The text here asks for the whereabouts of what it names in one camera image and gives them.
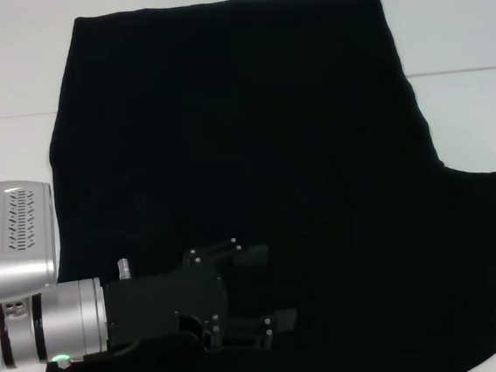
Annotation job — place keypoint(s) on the white and silver left robot arm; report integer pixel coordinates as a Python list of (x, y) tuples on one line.
[(63, 322)]

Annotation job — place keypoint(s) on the silver left camera mount bracket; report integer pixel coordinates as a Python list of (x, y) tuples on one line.
[(16, 309)]

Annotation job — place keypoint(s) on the black shirt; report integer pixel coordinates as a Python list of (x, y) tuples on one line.
[(271, 148)]

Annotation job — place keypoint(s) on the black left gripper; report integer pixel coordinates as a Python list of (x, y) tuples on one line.
[(162, 300)]

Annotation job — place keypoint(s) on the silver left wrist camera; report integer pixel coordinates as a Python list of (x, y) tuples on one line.
[(22, 265)]

